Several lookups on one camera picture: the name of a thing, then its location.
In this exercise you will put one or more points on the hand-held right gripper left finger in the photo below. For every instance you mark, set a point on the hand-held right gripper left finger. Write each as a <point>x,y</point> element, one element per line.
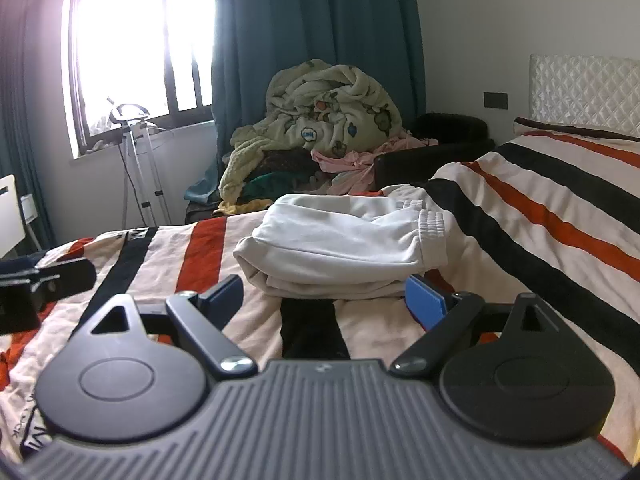
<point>227,295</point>

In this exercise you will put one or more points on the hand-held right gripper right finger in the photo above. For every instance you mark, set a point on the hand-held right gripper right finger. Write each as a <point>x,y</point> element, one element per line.
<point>425,300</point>

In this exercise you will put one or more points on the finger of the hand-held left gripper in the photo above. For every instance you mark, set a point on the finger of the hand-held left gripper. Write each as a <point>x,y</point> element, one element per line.
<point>70,275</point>

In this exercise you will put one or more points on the white pants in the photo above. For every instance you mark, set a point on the white pants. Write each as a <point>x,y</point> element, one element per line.
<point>340,240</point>

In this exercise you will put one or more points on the pile of blankets and clothes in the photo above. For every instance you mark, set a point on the pile of blankets and clothes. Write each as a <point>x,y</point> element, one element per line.
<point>310,105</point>

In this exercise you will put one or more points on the yellow cloth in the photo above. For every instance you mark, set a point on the yellow cloth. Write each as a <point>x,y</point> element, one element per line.
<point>240,206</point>

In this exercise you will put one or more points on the teal cloth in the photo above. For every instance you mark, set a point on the teal cloth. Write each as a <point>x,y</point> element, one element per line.
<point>205,190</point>

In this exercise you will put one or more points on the green cloth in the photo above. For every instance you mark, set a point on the green cloth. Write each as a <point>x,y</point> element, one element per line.
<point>265,185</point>

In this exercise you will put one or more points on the teal curtain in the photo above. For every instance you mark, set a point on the teal curtain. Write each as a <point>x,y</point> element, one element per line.
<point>20,160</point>
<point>325,10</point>

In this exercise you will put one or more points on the striped blanket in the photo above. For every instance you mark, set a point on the striped blanket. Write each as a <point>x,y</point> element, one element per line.
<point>525,200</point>

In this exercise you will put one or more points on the dark brown cloth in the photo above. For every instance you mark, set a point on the dark brown cloth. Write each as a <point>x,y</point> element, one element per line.
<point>285,160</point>

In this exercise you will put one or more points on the pink garment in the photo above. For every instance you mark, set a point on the pink garment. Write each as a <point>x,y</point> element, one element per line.
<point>350,170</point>

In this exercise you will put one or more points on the grey rag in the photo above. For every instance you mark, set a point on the grey rag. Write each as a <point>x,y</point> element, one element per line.
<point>101,125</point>

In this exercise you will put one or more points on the silver tripod stand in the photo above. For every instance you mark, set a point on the silver tripod stand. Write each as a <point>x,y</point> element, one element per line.
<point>127,112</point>

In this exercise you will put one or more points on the dark armchair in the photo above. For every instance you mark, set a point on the dark armchair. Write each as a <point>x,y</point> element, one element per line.
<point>450,125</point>

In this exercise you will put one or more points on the dark framed window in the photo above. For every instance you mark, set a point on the dark framed window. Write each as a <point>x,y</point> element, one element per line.
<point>140,35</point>

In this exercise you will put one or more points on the white quilted headboard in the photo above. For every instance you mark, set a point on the white quilted headboard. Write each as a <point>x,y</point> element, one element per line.
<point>585,90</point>

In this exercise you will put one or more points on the white wall box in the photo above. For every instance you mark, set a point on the white wall box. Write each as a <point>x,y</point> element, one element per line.
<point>29,207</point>

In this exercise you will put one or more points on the white chair with black frame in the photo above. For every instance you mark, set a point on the white chair with black frame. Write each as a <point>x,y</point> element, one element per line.
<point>10,215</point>

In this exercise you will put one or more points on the dark wall switch plate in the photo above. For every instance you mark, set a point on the dark wall switch plate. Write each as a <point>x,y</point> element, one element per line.
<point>496,99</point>

